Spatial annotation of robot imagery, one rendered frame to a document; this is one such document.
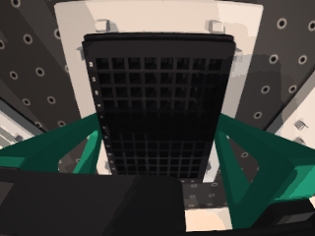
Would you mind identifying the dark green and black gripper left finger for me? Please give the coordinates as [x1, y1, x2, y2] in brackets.
[0, 113, 102, 174]

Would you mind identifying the black well plate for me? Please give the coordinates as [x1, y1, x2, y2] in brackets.
[82, 32, 236, 184]

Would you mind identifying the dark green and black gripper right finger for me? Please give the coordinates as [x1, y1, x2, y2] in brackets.
[214, 113, 315, 229]

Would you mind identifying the white well plate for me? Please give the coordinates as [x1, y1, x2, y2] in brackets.
[0, 128, 14, 148]

